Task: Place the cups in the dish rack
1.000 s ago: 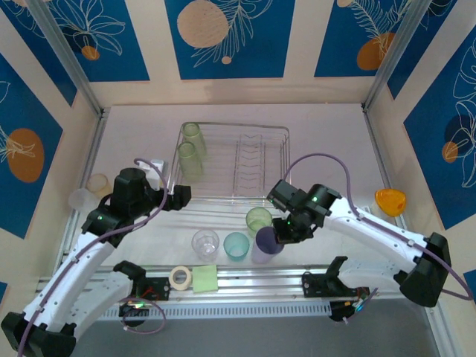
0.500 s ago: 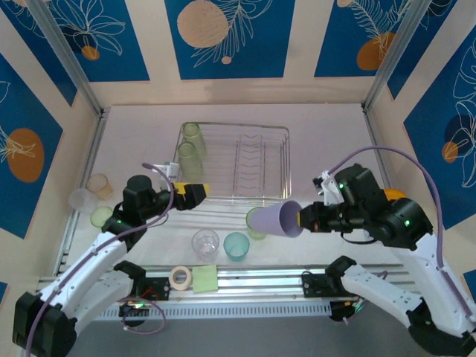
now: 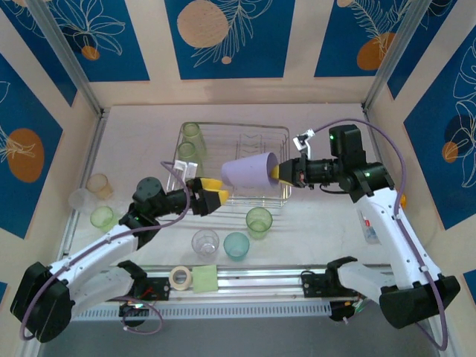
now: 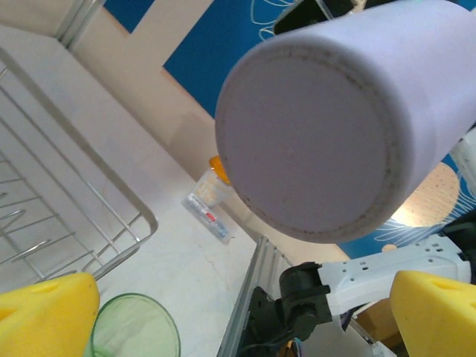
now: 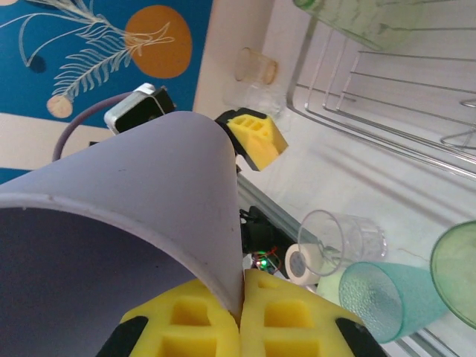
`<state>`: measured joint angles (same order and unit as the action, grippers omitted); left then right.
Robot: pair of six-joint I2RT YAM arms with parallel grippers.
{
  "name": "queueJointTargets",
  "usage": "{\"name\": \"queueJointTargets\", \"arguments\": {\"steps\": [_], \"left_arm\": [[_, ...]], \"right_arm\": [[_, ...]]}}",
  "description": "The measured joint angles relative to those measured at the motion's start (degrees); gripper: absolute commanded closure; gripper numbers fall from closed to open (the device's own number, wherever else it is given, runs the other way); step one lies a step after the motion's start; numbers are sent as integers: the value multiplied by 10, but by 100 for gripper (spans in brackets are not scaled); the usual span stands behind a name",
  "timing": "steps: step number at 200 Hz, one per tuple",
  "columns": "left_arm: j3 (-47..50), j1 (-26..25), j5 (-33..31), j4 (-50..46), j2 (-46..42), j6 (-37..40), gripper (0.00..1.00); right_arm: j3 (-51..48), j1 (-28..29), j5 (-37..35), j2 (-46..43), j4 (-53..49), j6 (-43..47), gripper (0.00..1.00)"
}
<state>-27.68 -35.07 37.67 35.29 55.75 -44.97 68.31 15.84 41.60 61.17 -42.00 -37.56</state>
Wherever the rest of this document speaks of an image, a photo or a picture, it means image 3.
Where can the green sponge cloth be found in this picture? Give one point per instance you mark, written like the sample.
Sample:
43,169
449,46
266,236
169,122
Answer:
204,279

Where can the clear plastic cup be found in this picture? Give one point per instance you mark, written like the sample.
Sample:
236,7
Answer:
204,243

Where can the teal translucent plastic cup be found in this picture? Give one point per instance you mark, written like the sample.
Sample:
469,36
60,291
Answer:
236,246

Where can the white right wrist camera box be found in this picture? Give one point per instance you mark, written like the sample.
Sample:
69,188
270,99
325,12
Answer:
303,139

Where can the frosted white plastic cup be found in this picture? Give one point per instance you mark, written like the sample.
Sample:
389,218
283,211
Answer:
79,201

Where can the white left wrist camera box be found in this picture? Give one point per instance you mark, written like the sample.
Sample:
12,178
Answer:
184,167

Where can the amber translucent plastic cup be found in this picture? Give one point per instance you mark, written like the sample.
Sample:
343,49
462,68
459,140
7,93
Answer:
99,186

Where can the green translucent plastic cup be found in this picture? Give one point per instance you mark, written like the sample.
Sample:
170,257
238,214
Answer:
186,150
102,217
190,131
259,223

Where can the beige masking tape roll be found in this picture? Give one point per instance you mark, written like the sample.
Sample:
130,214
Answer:
181,288

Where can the aluminium frame post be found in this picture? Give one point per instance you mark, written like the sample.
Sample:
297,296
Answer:
407,56
68,56

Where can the small circuit board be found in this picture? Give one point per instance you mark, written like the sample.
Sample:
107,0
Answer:
349,306
132,308

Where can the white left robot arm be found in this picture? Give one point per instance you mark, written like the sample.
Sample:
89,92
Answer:
89,260

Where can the aluminium side rail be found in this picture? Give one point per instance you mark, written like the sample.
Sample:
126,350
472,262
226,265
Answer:
372,126
92,148

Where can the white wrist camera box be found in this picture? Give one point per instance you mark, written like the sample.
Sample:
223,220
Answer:
303,139
184,167

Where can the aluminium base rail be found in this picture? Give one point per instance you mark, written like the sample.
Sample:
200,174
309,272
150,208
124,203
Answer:
260,282

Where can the purple plastic cup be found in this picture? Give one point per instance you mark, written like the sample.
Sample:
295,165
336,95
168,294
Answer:
249,171

